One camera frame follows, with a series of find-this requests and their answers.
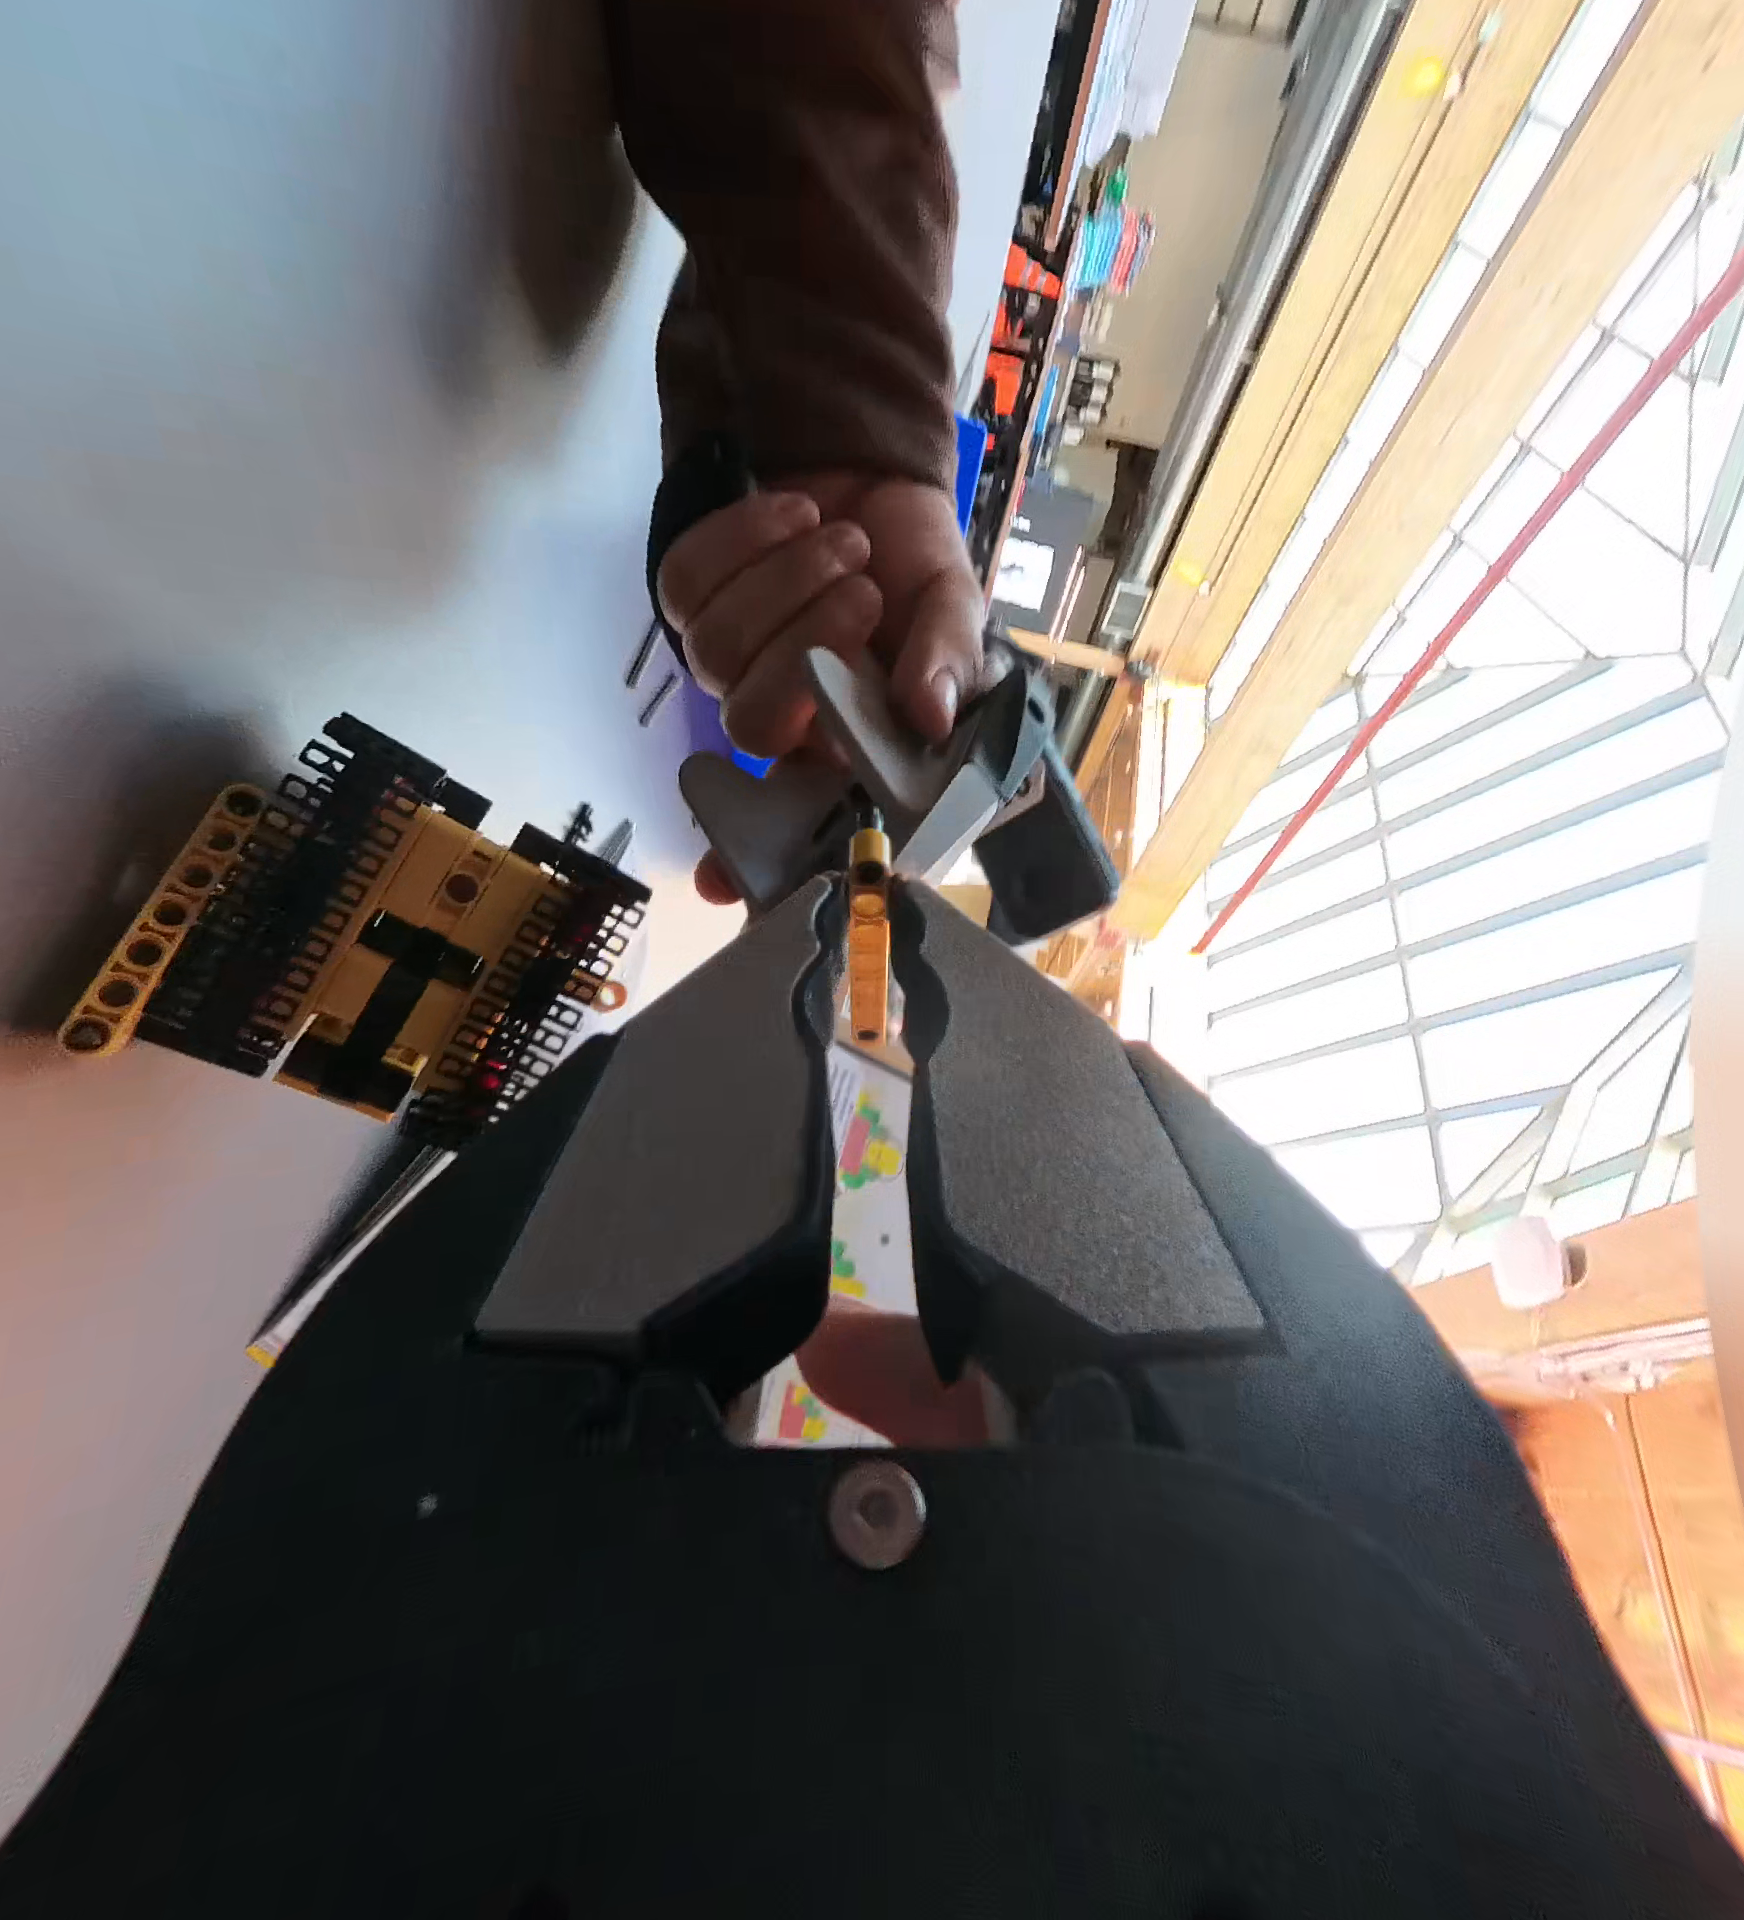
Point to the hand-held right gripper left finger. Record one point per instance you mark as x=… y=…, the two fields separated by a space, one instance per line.
x=661 y=1139

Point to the glass roof window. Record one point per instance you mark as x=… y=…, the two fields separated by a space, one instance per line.
x=1561 y=900

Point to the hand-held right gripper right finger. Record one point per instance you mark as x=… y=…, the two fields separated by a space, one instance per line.
x=1081 y=1156

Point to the yellow black lego bulldozer model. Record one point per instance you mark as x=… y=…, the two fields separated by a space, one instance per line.
x=362 y=931

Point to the yellow lego beam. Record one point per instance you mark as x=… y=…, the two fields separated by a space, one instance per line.
x=868 y=945

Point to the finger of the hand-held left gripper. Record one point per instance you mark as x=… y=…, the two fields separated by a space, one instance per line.
x=894 y=750
x=759 y=825

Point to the wooden roof beam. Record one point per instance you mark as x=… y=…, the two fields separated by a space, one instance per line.
x=1443 y=406

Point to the red pipe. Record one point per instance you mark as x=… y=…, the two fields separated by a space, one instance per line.
x=1427 y=663

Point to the person's left forearm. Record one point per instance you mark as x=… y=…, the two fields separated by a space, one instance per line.
x=799 y=270

